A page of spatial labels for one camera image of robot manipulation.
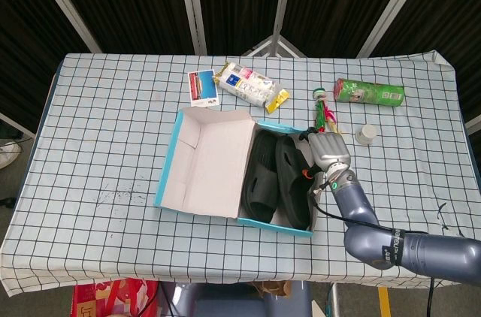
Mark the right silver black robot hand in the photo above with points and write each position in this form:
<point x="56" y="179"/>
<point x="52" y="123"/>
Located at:
<point x="330" y="151"/>

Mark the black rubber slipper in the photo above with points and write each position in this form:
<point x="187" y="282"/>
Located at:
<point x="259" y="182"/>
<point x="291" y="189"/>

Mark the light blue shoe box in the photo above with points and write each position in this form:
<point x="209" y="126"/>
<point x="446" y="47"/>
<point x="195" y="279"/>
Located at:
<point x="210" y="163"/>

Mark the colourful feather shuttlecock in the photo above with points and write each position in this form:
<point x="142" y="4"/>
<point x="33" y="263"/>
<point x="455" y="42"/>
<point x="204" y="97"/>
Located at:
<point x="321" y="114"/>

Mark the small white jar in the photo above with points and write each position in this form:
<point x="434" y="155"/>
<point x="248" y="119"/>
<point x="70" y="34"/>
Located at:
<point x="366" y="133"/>

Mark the green chips can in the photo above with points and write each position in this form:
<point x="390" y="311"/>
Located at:
<point x="368" y="91"/>

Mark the white snack pack yellow ends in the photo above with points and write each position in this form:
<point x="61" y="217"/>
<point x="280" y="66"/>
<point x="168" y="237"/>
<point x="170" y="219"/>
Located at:
<point x="248" y="84"/>

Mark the white screen foot brace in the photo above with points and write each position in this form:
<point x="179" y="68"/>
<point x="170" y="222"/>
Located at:
<point x="259" y="47"/>

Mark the red blue photo card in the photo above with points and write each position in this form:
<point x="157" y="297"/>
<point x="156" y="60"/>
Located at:
<point x="203" y="88"/>

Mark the metal table leg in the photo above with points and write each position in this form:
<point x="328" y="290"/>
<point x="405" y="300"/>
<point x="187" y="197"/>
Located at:
<point x="332" y="302"/>

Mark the blue checked tablecloth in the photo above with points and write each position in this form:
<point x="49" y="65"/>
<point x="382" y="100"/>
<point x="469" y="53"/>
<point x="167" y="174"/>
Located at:
<point x="112" y="144"/>

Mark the red printed bag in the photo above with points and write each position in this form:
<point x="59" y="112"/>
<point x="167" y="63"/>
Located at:
<point x="112" y="298"/>

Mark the dark screen panel white frame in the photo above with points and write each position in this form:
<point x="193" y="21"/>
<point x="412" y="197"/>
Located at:
<point x="338" y="1"/>
<point x="240" y="1"/>
<point x="30" y="31"/>
<point x="131" y="1"/>
<point x="458" y="31"/>

